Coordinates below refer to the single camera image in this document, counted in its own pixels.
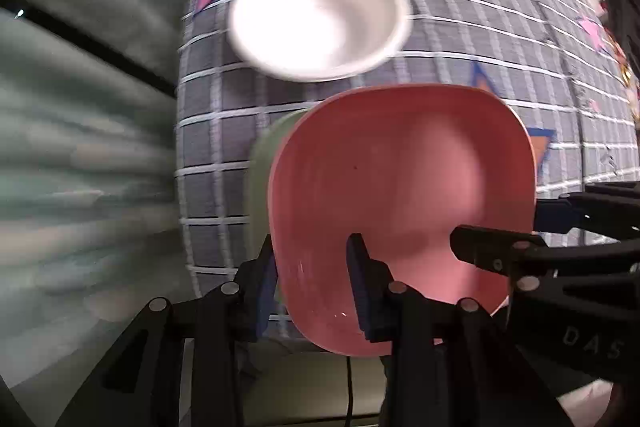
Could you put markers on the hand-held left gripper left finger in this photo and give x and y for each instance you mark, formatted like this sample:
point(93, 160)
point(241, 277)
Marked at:
point(265, 299)

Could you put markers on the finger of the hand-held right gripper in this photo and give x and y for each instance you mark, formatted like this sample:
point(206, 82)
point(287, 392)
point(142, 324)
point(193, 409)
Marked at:
point(492, 249)
point(550, 215)

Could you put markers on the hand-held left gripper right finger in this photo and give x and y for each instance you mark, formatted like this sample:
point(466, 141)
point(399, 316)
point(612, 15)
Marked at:
point(357, 287)

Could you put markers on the pink plastic bowl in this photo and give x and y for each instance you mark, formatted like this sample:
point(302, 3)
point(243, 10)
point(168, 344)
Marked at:
point(395, 187)

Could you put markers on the green square plate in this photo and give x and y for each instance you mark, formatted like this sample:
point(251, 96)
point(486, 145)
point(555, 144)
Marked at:
point(260, 187)

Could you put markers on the grey checked tablecloth with stars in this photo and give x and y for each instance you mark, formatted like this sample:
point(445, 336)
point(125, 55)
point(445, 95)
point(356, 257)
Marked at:
point(475, 42)

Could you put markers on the white round bowl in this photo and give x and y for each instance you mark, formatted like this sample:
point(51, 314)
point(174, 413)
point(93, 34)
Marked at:
point(320, 14)

